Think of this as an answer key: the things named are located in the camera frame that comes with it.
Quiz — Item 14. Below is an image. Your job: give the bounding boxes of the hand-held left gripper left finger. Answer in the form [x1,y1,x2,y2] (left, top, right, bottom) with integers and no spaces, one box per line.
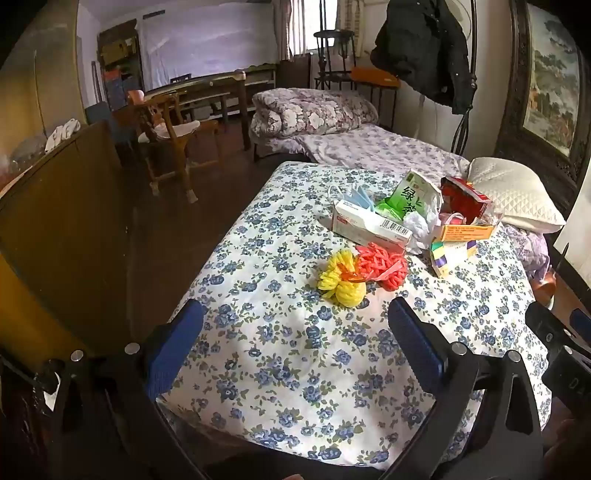
[42,299,206,480]

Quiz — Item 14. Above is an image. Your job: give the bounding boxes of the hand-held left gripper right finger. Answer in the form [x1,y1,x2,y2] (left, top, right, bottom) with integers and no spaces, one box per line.
[383,296,546,480]

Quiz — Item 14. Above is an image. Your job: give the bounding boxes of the red foam net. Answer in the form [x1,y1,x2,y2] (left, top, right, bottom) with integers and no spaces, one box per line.
[355,242,409,291]

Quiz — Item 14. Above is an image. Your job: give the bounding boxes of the purple yellow striped carton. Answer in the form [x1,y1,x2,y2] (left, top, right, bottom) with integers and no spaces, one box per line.
[429,237,478,278]

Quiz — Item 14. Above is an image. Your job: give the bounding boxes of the yellow foam net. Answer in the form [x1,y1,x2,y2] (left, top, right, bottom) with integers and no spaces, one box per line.
[318,249,368,308]

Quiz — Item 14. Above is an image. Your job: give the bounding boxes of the white plastic bag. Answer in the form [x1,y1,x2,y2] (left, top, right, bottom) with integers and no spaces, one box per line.
[404,210,439,254]

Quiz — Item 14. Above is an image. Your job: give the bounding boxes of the orange cardboard box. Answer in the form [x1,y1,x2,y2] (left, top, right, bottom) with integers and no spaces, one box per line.
[434,222,495,243]

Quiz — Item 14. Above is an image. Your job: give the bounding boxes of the white red cardboard box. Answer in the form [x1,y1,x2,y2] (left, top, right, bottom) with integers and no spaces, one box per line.
[331,199,413,250]

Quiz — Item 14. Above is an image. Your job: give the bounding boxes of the clear bag of red sachets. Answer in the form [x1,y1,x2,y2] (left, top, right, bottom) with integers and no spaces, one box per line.
[438,210,504,229]

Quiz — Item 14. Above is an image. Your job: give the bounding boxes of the green tea packet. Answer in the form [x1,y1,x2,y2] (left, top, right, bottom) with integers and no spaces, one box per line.
[375,170,443,227]

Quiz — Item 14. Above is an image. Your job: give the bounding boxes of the red snack packet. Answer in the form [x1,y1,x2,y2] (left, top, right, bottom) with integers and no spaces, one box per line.
[440,176,491,224]

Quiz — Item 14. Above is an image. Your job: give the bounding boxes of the blue face mask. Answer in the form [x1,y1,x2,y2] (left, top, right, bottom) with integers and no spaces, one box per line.
[329,185,377,214]

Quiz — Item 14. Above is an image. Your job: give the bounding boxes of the blue floral quilt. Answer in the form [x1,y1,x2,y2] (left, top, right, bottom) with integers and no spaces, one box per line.
[157,159,555,469]

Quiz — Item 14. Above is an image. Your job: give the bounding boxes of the white quilted pillow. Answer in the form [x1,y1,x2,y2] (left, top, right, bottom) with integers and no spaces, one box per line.
[466,157,566,234]

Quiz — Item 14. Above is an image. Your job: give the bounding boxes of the brown wooden cabinet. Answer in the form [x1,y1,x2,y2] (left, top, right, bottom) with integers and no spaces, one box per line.
[0,117,139,361]

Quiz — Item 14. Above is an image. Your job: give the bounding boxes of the purple floral bed sheet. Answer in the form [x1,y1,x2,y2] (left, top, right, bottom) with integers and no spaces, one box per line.
[252,124,550,282]

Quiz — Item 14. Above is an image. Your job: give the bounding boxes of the wooden armchair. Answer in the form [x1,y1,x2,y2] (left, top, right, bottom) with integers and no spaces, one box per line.
[113,90,220,204]

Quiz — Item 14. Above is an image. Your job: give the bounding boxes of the black metal coat stand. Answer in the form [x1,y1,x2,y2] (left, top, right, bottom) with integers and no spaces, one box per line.
[450,0,479,160]

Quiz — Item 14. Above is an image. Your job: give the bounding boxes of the dark framed landscape painting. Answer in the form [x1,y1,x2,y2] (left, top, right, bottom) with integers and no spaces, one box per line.
[494,0,591,185]

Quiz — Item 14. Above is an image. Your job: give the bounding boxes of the white cloth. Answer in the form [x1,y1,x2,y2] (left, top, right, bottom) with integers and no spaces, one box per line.
[44,119,81,153]

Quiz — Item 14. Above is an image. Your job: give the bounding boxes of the folded floral comforter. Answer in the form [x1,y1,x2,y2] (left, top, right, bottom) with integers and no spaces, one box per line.
[249,88,379,141]

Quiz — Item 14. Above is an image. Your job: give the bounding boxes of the orange seat metal chair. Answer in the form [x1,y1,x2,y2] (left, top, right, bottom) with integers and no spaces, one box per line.
[351,67,400,130]

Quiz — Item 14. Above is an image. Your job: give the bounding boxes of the black jacket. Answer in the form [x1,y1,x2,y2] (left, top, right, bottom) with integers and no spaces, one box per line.
[369,0,476,114]

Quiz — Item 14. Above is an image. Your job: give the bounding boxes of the cluttered wooden shelf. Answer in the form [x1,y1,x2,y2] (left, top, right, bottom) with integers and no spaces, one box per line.
[97,21,144,109]

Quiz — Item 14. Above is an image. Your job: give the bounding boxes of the white dust cover sheet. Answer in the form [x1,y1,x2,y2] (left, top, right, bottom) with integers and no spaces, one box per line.
[139,2,280,90]

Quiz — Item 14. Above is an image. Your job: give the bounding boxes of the black wooden chair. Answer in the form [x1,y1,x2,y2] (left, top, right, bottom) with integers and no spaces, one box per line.
[313,0,358,90]

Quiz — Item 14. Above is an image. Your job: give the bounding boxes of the curtained window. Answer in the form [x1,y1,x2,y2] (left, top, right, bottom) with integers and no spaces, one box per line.
[288,0,342,61]

